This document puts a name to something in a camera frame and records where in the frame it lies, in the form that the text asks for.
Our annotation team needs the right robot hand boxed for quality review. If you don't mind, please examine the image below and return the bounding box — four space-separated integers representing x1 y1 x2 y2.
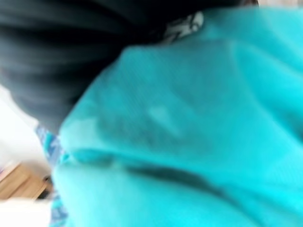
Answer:
0 0 205 136

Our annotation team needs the teal garment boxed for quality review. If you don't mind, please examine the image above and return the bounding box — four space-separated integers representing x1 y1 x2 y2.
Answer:
35 6 303 227

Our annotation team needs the wooden furniture piece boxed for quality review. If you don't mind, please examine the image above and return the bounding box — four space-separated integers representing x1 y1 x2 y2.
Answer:
0 162 53 201

